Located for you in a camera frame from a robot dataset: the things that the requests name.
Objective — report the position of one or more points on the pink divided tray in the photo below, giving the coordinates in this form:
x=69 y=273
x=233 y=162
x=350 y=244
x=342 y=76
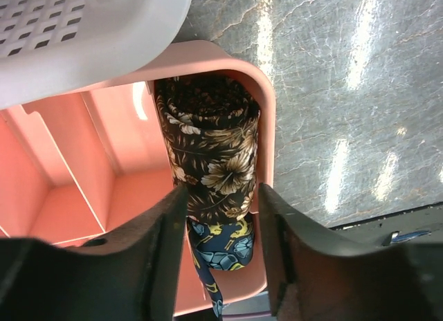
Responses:
x=78 y=165

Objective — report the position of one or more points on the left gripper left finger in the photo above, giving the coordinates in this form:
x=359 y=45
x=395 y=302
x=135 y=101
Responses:
x=130 y=273

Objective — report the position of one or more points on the brown floral tie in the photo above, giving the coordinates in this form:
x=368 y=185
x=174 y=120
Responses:
x=209 y=124

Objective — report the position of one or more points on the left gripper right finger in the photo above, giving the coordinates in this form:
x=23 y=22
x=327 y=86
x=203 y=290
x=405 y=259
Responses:
x=314 y=273

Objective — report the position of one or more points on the white perforated basket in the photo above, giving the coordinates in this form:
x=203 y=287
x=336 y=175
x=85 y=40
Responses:
x=49 y=47

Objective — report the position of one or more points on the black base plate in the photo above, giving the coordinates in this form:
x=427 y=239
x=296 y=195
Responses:
x=417 y=225

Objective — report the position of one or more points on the rolled dark floral tie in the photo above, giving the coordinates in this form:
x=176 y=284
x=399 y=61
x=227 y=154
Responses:
x=225 y=247

